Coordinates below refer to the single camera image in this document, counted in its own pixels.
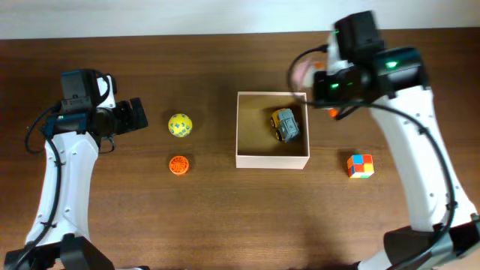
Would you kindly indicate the grey yellow toy truck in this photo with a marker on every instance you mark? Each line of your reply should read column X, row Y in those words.
column 285, row 125

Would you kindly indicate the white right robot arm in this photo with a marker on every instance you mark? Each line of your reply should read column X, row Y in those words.
column 392, row 84

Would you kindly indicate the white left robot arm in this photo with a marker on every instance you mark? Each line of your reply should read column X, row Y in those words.
column 74, row 129

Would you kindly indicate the yellow ball blue letters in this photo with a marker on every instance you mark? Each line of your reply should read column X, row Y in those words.
column 180, row 125

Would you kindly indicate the multicolour puzzle cube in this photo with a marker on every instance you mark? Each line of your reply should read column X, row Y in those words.
column 360, row 166

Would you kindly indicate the white cardboard box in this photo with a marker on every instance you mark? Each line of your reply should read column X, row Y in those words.
column 256, row 144

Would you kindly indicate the orange lattice ball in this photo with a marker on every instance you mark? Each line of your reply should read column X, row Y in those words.
column 179, row 165

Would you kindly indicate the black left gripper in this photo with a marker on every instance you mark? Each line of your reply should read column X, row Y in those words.
column 131, row 122

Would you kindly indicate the white duck toy pink hat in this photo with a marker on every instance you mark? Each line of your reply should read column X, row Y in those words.
column 303, row 74

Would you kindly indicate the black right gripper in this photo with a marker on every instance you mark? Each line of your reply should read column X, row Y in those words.
column 319, row 95

